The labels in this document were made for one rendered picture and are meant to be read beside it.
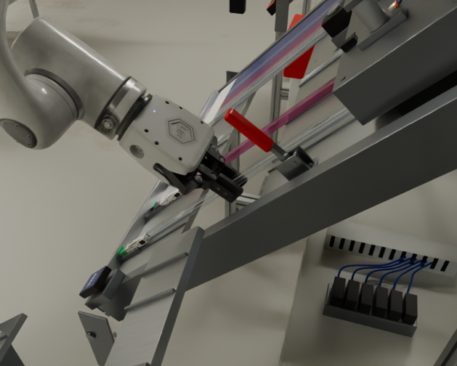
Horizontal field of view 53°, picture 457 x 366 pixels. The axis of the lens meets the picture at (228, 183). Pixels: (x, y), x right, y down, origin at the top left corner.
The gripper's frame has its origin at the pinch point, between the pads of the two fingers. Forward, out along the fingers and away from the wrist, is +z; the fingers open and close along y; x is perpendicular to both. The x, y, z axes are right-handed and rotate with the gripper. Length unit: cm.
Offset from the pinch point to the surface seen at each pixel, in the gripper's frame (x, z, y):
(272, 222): -8.5, 4.2, -10.1
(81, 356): 108, 8, 9
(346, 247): 15.8, 33.1, 21.0
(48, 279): 122, -14, 32
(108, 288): 20.5, -4.6, -11.7
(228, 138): 11.0, -0.5, 21.6
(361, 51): -26.0, -0.1, -1.5
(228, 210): 68, 22, 60
